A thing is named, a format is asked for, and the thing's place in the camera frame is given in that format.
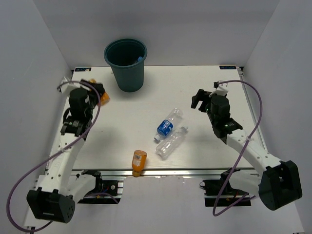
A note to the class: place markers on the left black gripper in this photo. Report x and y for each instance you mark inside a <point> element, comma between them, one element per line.
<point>99,87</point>

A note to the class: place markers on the clear empty plastic bottle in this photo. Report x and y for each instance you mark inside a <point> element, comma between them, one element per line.
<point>167,146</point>

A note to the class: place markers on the blue table label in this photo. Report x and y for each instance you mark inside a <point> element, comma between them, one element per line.
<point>227,67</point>
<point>83,69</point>

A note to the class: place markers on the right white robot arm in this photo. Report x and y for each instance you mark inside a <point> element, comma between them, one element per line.
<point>277,182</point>

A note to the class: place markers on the dark green plastic bin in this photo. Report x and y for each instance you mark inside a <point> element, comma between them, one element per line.
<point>120,56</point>

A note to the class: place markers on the orange juice bottle front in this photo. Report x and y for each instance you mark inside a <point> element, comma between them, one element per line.
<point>138,162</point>

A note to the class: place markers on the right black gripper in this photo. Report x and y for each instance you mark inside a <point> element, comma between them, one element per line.
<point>203,96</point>

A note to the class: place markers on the right blue table label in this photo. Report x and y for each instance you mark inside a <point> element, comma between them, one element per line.
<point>227,67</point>

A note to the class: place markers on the blue label crushed bottle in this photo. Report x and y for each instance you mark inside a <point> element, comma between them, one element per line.
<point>168,124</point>

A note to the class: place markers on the left blue table label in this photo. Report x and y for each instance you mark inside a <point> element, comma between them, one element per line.
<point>83,69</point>

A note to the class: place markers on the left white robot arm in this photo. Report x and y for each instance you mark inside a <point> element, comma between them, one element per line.
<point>56,197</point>

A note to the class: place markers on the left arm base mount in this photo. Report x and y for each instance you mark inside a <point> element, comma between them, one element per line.
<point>105,191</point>

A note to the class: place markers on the orange juice bottle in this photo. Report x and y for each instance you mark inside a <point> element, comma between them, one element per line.
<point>138,162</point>
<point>105,97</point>

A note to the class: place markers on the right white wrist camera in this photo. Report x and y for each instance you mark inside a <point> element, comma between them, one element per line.
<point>221,88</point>

